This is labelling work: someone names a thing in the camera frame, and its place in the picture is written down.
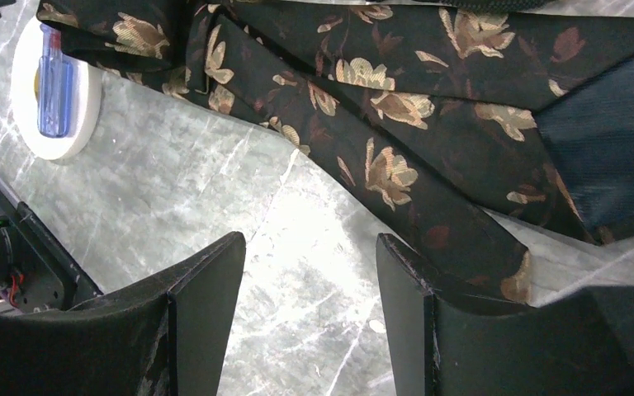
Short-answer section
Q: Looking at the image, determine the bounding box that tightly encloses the blue red small screwdriver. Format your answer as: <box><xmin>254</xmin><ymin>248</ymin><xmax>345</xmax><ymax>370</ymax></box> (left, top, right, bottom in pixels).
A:
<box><xmin>37</xmin><ymin>24</ymin><xmax>73</xmax><ymax>139</ymax></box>

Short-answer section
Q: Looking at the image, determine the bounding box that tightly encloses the white tape roll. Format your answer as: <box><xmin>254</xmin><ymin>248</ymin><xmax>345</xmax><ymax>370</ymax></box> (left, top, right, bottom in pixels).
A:
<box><xmin>10</xmin><ymin>17</ymin><xmax>102</xmax><ymax>161</ymax></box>

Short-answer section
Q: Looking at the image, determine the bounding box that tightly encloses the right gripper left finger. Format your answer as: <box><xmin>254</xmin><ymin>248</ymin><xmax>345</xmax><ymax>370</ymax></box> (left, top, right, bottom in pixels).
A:
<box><xmin>0</xmin><ymin>232</ymin><xmax>246</xmax><ymax>395</ymax></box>

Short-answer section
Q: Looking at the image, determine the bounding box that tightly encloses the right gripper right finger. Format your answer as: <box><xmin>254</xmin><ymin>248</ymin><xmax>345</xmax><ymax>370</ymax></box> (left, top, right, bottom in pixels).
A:
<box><xmin>376</xmin><ymin>233</ymin><xmax>634</xmax><ymax>395</ymax></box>

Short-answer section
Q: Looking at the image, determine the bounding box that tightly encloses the black gold patterned tie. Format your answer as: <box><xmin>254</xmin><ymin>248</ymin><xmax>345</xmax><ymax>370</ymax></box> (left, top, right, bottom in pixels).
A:
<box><xmin>36</xmin><ymin>1</ymin><xmax>634</xmax><ymax>303</ymax></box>

